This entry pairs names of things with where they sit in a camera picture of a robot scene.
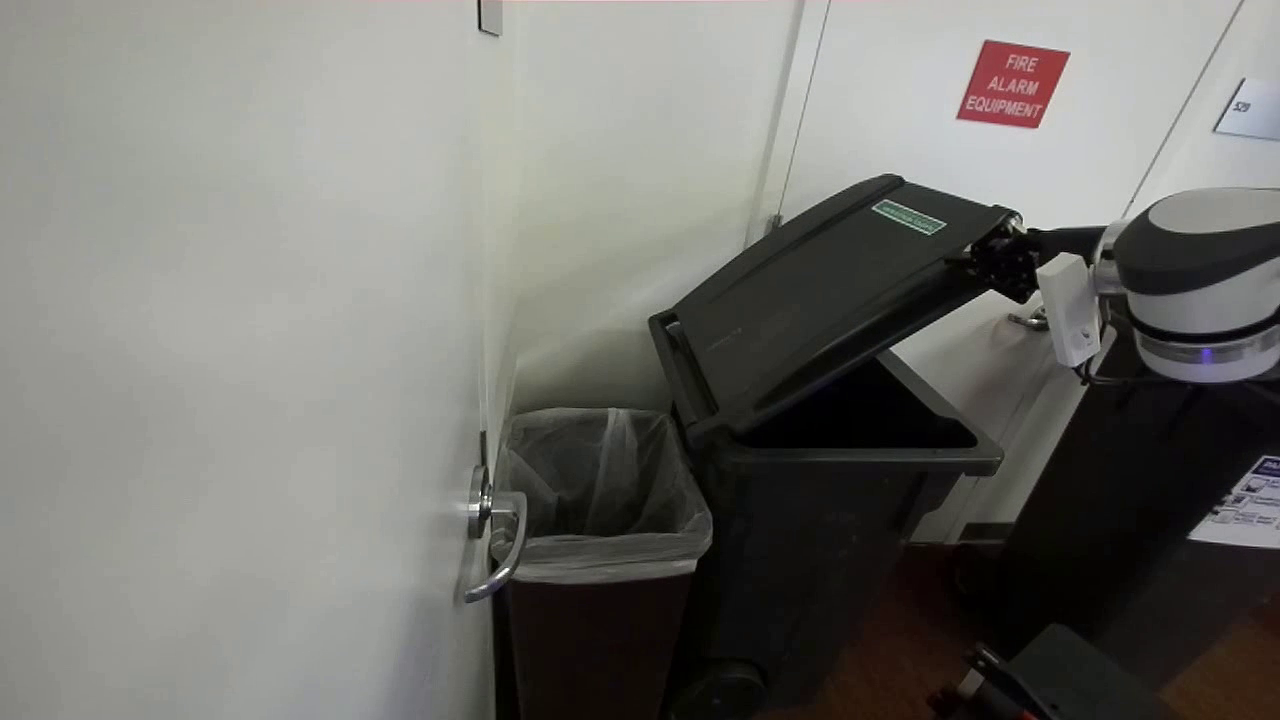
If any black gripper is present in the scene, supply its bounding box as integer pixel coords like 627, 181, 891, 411
986, 219, 1111, 304

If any black bin lid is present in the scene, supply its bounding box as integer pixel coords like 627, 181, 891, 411
644, 172, 1025, 451

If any green lid sticker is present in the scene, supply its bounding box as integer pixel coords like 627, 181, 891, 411
866, 197, 953, 244

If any black wheelie bin body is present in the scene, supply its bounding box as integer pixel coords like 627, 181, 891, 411
664, 347, 1007, 720

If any clear plastic bin liner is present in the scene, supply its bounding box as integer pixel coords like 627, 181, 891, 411
493, 401, 714, 588

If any black bin wheel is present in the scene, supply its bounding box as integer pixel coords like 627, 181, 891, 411
672, 655, 770, 720

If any small dark brown bin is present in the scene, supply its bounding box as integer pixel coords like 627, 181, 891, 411
493, 536, 695, 720

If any red fire alarm sign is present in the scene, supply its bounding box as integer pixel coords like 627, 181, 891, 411
953, 36, 1076, 134

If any black robot cabinet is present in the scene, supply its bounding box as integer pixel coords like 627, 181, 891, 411
953, 296, 1280, 697

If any white printed paper sheet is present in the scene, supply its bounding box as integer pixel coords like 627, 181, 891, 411
1182, 451, 1280, 558

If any black floor object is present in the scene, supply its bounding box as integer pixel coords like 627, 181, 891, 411
928, 621, 1174, 720

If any white door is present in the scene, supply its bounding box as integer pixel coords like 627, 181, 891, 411
0, 0, 514, 720

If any small silver lever handle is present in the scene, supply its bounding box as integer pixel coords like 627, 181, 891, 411
1003, 299, 1056, 335

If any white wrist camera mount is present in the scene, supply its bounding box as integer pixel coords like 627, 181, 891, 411
1037, 249, 1111, 372

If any grey wall sign plate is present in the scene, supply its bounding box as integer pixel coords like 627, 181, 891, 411
1209, 72, 1280, 146

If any silver door handle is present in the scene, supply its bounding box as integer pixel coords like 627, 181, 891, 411
455, 427, 537, 608

